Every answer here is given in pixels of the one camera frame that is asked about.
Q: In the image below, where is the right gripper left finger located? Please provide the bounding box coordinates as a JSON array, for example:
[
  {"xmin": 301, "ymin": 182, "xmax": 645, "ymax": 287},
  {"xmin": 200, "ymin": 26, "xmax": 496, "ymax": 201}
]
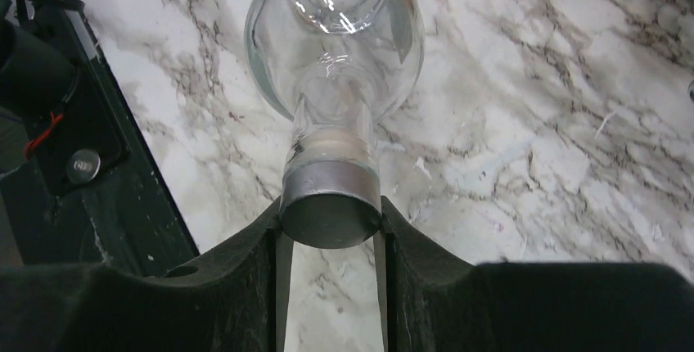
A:
[{"xmin": 1, "ymin": 202, "xmax": 282, "ymax": 351}]

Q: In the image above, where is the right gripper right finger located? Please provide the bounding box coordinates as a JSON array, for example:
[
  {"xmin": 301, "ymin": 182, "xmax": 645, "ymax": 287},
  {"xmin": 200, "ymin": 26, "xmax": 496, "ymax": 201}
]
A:
[{"xmin": 379, "ymin": 199, "xmax": 693, "ymax": 351}]

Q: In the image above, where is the clear bottle silver cap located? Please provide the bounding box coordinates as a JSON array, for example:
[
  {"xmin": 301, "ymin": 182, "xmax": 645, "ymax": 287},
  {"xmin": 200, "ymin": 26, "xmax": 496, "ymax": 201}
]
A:
[{"xmin": 244, "ymin": 0, "xmax": 424, "ymax": 249}]

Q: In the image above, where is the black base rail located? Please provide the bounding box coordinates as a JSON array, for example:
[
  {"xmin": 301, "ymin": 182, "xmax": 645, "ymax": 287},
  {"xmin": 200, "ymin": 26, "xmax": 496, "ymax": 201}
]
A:
[{"xmin": 1, "ymin": 0, "xmax": 199, "ymax": 277}]

